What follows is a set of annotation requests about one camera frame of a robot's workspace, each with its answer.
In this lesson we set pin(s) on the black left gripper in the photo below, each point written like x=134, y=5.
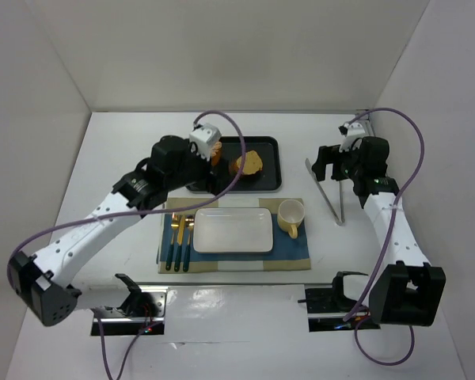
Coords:
x=207, y=174

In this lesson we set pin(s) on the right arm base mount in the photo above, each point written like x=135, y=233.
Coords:
x=326, y=305

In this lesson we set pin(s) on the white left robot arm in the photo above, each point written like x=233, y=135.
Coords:
x=43, y=279

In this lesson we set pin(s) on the orange ridged bread roll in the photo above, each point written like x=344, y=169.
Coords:
x=217, y=153

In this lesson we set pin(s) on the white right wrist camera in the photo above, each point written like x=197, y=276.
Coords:
x=351, y=132

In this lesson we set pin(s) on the metal tongs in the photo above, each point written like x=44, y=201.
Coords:
x=334, y=199

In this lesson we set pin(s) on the yellow ceramic mug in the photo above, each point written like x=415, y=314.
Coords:
x=290, y=216

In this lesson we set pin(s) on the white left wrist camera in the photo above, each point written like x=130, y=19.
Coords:
x=204, y=137

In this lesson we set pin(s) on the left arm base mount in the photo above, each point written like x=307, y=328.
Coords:
x=132, y=308

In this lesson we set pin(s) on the white rectangular plate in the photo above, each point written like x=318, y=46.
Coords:
x=233, y=230

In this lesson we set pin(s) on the black rectangular tray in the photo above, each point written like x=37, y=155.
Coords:
x=267, y=147

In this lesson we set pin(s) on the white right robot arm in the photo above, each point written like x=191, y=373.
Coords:
x=403, y=288

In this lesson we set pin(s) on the tan bread slice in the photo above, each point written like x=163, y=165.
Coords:
x=253, y=165

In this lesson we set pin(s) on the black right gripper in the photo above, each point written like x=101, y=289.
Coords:
x=336, y=163

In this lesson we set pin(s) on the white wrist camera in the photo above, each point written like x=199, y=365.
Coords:
x=204, y=137
x=351, y=132

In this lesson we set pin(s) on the gold knife green handle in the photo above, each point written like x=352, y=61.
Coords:
x=180, y=238

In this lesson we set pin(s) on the gold spoon green handle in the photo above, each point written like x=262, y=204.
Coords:
x=190, y=222

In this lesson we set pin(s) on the gold fork green handle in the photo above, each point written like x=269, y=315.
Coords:
x=175, y=223

